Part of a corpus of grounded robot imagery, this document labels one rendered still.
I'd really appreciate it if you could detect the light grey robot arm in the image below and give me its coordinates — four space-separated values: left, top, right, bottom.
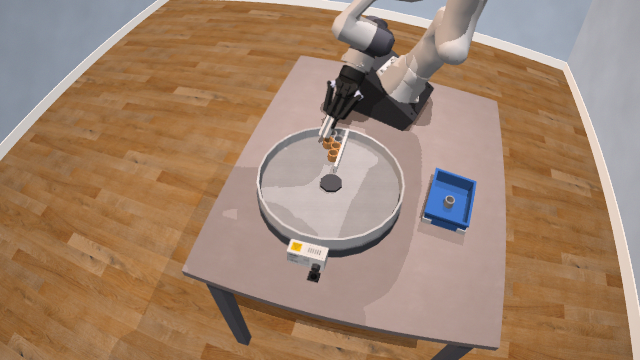
331 0 488 103

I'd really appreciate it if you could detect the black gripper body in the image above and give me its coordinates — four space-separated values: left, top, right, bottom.
335 65 365 97

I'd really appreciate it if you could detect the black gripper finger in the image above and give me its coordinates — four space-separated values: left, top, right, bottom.
319 80 343 136
323 85 364 138

